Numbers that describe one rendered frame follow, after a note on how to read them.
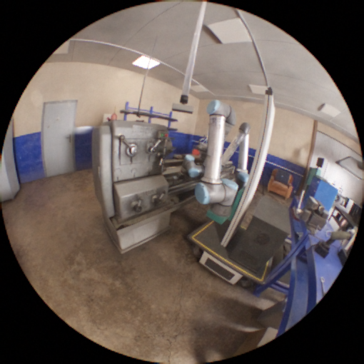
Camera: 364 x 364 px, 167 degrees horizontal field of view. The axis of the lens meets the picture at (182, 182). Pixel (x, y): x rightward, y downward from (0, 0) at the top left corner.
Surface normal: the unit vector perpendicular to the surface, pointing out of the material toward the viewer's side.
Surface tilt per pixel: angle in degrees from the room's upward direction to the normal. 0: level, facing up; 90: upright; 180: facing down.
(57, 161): 90
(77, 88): 90
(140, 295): 0
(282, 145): 90
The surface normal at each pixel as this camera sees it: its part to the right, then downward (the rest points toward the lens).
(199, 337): 0.15, -0.92
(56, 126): 0.73, 0.36
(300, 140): -0.66, 0.18
